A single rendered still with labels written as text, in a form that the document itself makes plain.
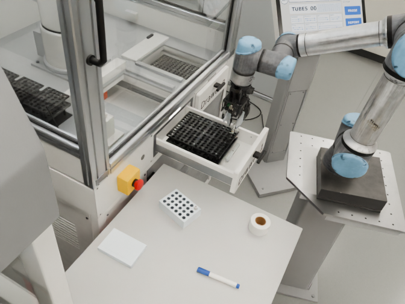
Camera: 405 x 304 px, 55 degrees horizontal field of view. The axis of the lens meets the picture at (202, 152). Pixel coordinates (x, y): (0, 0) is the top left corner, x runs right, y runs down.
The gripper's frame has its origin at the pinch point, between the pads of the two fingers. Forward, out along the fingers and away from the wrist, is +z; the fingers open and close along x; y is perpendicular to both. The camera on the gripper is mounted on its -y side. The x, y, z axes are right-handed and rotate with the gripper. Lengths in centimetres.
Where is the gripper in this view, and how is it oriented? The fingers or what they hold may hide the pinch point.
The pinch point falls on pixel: (234, 123)
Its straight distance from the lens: 149.0
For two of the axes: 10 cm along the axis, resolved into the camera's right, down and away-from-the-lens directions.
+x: 8.8, 4.0, -2.7
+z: -1.2, 7.2, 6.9
